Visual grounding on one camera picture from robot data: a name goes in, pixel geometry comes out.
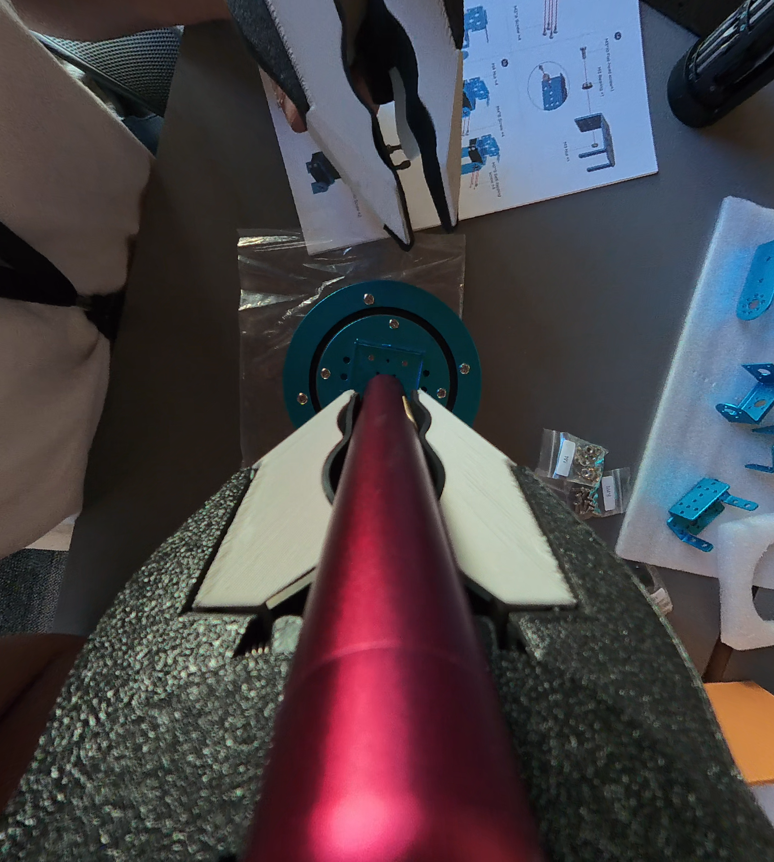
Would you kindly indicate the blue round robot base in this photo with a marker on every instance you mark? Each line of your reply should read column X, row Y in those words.
column 306, row 350

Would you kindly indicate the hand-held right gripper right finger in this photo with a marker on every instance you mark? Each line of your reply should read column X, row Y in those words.
column 501, row 539

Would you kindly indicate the large clear plastic bag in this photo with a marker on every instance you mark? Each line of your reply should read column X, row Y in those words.
column 272, row 269

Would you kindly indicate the grey desk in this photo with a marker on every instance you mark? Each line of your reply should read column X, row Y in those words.
column 562, row 303

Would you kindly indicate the orange cardboard box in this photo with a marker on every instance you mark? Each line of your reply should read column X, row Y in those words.
column 764, row 734

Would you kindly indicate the small blue angle bracket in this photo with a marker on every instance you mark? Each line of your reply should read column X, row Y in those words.
column 754, row 394

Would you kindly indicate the black bit holder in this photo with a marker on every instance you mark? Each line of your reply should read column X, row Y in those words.
column 730, row 67

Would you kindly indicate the small blue U bracket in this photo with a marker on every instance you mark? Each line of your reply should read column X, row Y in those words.
column 387, row 360

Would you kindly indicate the white foam sheet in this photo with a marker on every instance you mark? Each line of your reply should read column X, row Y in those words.
column 697, row 337

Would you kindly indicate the white mesh chair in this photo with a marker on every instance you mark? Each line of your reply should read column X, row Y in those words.
column 117, row 60

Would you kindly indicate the pile of labelled screw bags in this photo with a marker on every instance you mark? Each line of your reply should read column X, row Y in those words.
column 589, row 471

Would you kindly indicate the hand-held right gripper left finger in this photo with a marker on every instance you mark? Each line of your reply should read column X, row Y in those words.
column 266, row 532

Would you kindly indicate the white instruction booklet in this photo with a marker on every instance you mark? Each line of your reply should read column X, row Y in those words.
column 562, row 101

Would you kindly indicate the person's left hand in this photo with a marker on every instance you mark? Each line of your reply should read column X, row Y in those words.
column 360, row 81

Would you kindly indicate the red electric screwdriver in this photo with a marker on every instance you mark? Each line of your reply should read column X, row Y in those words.
column 394, row 606

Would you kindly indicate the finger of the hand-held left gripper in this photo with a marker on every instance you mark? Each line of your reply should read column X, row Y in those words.
column 340, row 121
column 427, row 101

